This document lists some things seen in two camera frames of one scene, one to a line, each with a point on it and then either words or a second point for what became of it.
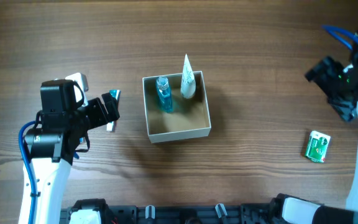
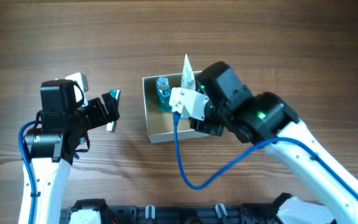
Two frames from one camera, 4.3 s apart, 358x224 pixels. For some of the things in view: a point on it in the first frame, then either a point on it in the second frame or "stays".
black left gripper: x=106 y=108 stays
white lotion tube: x=188 y=84 stays
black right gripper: x=327 y=83 → x=206 y=127
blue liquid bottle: x=165 y=94 stays
